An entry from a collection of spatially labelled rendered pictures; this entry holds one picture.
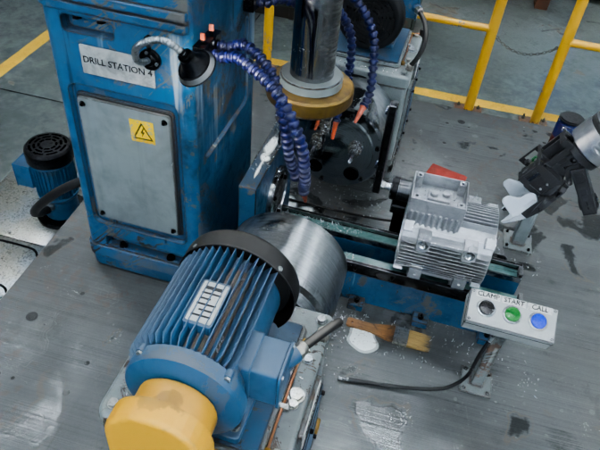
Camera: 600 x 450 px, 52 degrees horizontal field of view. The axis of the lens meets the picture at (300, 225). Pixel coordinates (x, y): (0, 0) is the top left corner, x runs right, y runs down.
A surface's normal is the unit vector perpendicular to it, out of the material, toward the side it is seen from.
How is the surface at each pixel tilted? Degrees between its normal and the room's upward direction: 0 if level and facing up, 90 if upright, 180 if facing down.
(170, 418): 17
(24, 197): 0
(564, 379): 0
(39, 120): 0
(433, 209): 90
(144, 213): 90
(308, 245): 24
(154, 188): 90
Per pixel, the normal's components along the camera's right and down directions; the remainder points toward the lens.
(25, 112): 0.08, -0.73
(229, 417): 0.07, 0.69
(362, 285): -0.28, 0.64
